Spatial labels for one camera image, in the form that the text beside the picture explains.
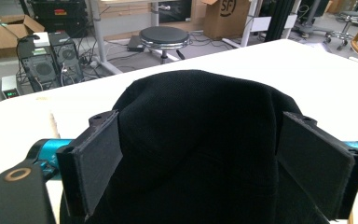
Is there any round black stool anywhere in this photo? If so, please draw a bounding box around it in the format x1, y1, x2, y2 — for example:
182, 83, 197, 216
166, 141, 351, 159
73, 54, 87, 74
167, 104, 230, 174
139, 25, 190, 65

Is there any chrome stool base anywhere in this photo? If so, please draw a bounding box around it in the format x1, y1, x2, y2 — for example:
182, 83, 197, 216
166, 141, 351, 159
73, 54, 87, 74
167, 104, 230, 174
323, 10, 358, 51

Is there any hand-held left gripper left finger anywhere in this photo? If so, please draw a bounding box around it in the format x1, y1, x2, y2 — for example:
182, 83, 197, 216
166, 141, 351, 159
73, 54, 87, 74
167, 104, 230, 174
56, 109, 124, 220

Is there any black equipment rack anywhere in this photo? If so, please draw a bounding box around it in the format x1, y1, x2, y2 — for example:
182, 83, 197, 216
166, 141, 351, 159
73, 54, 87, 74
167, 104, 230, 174
27, 0, 90, 39

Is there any white small box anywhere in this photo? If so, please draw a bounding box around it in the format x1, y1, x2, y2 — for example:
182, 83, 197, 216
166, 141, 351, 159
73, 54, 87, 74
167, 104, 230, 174
33, 32, 51, 49

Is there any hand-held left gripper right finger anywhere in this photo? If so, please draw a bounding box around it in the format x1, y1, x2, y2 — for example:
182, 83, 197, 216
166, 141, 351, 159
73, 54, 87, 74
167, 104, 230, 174
276, 111, 358, 220

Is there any open cardboard box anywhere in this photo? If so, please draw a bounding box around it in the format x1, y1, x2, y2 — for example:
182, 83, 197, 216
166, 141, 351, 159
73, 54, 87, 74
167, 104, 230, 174
0, 14, 46, 52

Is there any white desk frame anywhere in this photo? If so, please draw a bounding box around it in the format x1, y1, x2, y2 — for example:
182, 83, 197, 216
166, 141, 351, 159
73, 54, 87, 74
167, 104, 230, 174
87, 0, 169, 76
222, 0, 298, 49

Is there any black cloth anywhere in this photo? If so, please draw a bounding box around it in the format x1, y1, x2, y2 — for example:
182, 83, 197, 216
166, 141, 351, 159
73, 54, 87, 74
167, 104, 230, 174
59, 69, 332, 224

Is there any printed cardboard box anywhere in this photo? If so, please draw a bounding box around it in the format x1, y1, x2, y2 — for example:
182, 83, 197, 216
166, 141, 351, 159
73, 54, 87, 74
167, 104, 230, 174
200, 0, 252, 40

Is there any black computer tower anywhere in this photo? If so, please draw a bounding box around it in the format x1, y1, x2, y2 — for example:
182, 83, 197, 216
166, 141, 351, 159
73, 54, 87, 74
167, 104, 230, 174
17, 36, 60, 92
48, 31, 85, 85

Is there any black flat box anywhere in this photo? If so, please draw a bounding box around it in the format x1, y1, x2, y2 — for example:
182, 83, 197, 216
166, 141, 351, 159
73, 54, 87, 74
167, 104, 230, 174
126, 35, 146, 53

